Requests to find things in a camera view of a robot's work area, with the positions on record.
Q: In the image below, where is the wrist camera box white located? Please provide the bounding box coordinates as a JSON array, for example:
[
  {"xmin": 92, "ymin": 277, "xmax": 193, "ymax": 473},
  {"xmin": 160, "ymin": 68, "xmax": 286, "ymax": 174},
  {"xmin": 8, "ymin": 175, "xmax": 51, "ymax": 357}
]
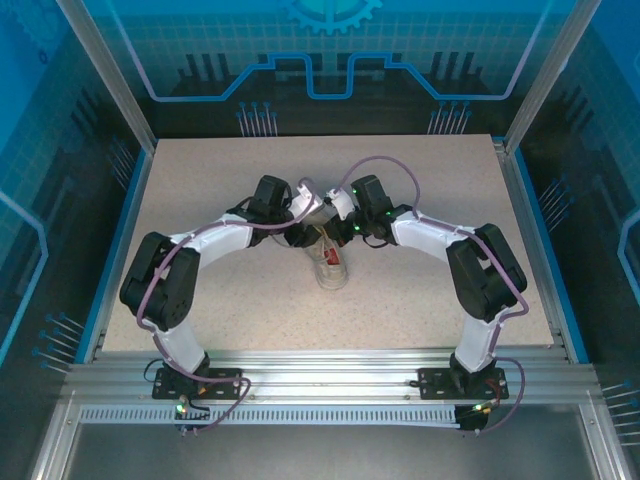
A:
[
  {"xmin": 325, "ymin": 185, "xmax": 357, "ymax": 221},
  {"xmin": 289, "ymin": 178, "xmax": 329, "ymax": 224}
]

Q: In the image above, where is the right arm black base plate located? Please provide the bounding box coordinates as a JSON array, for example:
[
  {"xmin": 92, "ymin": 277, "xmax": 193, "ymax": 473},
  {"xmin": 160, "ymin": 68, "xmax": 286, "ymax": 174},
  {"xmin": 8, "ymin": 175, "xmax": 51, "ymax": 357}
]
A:
[{"xmin": 417, "ymin": 367, "xmax": 510, "ymax": 401}]

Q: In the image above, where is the blue table edge strip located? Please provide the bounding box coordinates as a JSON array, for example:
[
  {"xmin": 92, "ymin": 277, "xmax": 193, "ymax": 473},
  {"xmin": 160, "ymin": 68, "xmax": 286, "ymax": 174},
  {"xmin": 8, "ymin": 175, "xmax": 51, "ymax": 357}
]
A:
[
  {"xmin": 514, "ymin": 149, "xmax": 590, "ymax": 364},
  {"xmin": 73, "ymin": 148, "xmax": 154, "ymax": 365}
]

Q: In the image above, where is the aluminium corner post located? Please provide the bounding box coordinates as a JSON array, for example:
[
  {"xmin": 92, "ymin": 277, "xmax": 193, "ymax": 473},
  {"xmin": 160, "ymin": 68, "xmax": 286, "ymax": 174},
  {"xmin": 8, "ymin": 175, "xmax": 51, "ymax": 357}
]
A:
[
  {"xmin": 53, "ymin": 0, "xmax": 160, "ymax": 155},
  {"xmin": 503, "ymin": 0, "xmax": 604, "ymax": 155}
]

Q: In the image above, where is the aluminium rail beam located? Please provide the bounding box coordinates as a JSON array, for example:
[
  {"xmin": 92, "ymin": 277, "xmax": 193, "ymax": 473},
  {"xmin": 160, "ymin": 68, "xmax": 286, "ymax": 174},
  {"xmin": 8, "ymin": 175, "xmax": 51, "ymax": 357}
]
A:
[{"xmin": 62, "ymin": 348, "xmax": 601, "ymax": 407}]

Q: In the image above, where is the aluminium frame bar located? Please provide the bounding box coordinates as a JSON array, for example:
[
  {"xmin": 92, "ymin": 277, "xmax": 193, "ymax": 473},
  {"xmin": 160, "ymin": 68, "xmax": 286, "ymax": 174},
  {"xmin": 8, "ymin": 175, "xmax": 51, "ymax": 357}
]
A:
[
  {"xmin": 577, "ymin": 394, "xmax": 634, "ymax": 480},
  {"xmin": 29, "ymin": 394, "xmax": 81, "ymax": 480}
]

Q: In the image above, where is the black connector box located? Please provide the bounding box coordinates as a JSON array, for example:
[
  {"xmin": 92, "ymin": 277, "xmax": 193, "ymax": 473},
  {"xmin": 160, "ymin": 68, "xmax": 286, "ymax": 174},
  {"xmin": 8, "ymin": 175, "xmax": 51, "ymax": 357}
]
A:
[
  {"xmin": 172, "ymin": 397, "xmax": 211, "ymax": 436},
  {"xmin": 455, "ymin": 402, "xmax": 489, "ymax": 436}
]

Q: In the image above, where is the grey metal shelf panel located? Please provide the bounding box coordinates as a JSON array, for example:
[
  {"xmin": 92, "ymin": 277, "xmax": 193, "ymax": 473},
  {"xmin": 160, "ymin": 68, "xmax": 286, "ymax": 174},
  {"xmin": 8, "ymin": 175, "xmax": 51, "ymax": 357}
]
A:
[{"xmin": 64, "ymin": 422, "xmax": 601, "ymax": 480}]

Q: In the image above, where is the aluminium side rail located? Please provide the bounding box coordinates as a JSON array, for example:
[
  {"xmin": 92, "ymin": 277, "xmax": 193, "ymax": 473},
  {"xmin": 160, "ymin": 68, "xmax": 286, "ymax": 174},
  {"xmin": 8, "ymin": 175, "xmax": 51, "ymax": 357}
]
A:
[{"xmin": 492, "ymin": 135, "xmax": 574, "ymax": 362}]

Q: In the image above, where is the white slotted cable duct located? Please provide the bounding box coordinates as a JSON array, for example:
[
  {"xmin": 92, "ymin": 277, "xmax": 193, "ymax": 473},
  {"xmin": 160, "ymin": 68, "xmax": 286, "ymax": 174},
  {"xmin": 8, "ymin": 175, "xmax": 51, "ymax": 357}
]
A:
[{"xmin": 78, "ymin": 403, "xmax": 462, "ymax": 427}]

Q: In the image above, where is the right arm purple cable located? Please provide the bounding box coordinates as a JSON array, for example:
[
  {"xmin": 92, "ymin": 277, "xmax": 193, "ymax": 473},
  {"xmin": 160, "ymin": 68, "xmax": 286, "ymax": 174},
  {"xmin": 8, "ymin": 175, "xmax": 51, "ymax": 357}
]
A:
[{"xmin": 335, "ymin": 155, "xmax": 530, "ymax": 436}]

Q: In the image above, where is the beige lace sneaker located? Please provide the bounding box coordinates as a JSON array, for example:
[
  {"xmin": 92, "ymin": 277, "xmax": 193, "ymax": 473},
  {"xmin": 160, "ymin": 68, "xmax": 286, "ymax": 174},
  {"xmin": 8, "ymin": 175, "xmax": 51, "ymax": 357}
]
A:
[{"xmin": 305, "ymin": 199, "xmax": 350, "ymax": 291}]

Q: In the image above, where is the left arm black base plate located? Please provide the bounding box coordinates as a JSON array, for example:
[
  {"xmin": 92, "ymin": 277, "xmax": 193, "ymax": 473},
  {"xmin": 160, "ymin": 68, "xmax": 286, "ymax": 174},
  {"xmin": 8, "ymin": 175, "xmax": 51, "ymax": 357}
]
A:
[{"xmin": 152, "ymin": 367, "xmax": 244, "ymax": 401}]

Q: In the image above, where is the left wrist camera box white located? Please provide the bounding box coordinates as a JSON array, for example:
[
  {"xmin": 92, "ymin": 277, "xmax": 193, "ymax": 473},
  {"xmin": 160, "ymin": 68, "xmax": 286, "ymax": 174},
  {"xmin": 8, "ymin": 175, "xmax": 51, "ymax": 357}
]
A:
[{"xmin": 289, "ymin": 178, "xmax": 329, "ymax": 224}]

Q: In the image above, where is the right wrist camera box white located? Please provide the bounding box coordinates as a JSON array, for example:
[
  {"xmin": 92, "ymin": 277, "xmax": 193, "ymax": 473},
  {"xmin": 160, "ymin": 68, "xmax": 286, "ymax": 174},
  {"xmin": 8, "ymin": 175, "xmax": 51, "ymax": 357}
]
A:
[{"xmin": 325, "ymin": 185, "xmax": 357, "ymax": 221}]

